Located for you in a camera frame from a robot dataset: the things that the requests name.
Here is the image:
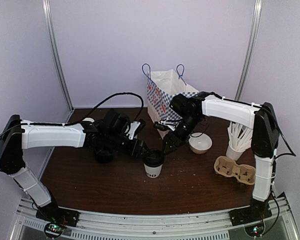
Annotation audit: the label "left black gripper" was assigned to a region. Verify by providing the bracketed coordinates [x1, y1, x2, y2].
[104, 130, 151, 159]

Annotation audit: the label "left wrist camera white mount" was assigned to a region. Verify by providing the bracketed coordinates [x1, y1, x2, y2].
[124, 119, 146, 140]

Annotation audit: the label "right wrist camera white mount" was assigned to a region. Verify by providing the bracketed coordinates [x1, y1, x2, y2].
[153, 119, 182, 132]

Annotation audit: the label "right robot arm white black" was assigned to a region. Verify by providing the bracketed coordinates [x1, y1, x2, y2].
[161, 91, 284, 221]

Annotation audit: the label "aluminium front rail frame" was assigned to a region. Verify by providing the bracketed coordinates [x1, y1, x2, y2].
[8, 197, 300, 240]

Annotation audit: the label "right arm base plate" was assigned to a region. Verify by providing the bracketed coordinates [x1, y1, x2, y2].
[228, 206, 272, 227]

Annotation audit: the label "stack of black cup lids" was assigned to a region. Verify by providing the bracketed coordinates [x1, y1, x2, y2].
[93, 150, 114, 164]

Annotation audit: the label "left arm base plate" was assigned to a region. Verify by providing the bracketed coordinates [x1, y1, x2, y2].
[35, 208, 80, 227]

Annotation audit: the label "brown cardboard cup carrier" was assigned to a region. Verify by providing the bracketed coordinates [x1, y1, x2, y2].
[213, 156, 256, 186]

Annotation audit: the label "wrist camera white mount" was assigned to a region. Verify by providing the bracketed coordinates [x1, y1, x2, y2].
[124, 119, 146, 140]
[153, 119, 182, 132]

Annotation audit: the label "right aluminium corner post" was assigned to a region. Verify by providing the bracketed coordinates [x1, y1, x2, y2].
[235, 0, 263, 101]

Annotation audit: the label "checkered paper takeout bag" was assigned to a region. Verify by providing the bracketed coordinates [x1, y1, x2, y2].
[141, 63, 199, 123]

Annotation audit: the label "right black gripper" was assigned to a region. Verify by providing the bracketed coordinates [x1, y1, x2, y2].
[161, 114, 203, 157]

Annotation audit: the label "stack of white paper cups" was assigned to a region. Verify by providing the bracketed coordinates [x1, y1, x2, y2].
[83, 117, 95, 123]

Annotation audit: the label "white ceramic bowl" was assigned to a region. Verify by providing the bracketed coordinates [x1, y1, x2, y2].
[188, 132, 213, 155]

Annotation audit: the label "bundle of white wrapped straws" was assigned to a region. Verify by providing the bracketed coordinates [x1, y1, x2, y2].
[227, 121, 253, 152]

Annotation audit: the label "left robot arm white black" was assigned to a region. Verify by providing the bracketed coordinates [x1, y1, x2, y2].
[0, 109, 151, 222]

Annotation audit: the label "white cup holding straws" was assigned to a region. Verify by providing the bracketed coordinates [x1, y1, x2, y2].
[225, 145, 243, 161]

